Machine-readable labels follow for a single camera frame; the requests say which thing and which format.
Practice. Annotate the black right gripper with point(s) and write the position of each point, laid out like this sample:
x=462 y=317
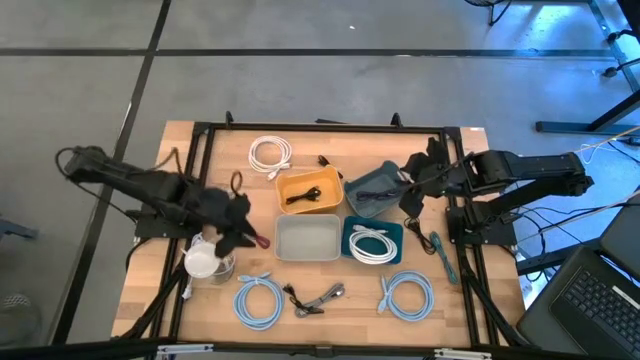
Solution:
x=427 y=175

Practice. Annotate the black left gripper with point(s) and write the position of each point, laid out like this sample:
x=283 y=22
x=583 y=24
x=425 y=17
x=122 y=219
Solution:
x=220 y=210

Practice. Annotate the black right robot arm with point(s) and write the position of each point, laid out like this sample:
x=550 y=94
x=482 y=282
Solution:
x=525 y=167

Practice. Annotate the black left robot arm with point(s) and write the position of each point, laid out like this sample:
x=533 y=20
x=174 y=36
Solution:
x=125 y=177

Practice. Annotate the slate blue plastic bin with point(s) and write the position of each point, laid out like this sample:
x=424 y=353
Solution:
x=372 y=180

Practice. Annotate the light grey plastic bin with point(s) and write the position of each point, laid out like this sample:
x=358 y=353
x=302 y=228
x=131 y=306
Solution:
x=307 y=237

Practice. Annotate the teal plastic bin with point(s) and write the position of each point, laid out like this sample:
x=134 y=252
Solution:
x=372 y=245

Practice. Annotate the yellow plastic bin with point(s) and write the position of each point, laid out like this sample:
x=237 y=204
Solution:
x=327 y=185

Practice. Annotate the black rig beam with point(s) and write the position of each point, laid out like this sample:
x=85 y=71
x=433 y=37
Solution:
x=320 y=351

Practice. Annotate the black stand base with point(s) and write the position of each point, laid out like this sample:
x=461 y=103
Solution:
x=560 y=127

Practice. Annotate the dark grey laptop lid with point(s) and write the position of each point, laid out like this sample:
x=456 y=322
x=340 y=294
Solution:
x=625 y=235

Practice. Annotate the black open laptop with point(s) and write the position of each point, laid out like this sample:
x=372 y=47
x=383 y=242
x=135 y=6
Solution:
x=600 y=305

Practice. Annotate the black aluminium table frame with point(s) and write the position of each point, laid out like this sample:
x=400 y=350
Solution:
x=325 y=127

